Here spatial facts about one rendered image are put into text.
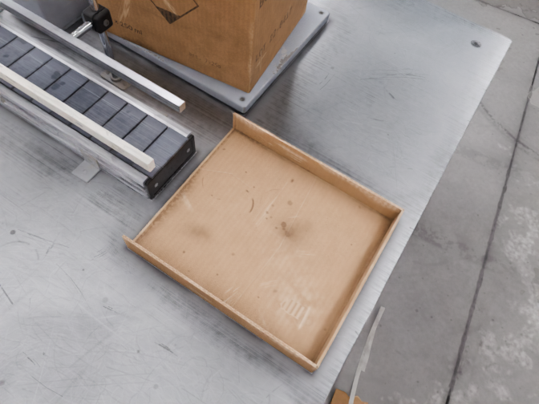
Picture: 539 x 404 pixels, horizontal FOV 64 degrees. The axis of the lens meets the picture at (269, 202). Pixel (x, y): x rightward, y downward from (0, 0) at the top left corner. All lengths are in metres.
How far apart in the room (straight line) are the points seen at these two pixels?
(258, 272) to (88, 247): 0.24
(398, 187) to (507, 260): 1.13
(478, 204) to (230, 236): 1.37
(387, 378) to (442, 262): 0.46
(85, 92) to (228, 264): 0.34
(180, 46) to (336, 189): 0.35
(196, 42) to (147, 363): 0.48
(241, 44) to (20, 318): 0.48
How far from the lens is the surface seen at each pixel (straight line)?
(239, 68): 0.72
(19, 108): 0.78
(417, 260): 1.65
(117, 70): 0.64
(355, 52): 0.89
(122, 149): 0.62
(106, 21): 0.72
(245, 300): 0.60
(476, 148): 2.02
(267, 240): 0.63
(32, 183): 0.73
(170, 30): 0.76
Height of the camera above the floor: 1.41
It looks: 62 degrees down
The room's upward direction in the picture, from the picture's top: 11 degrees clockwise
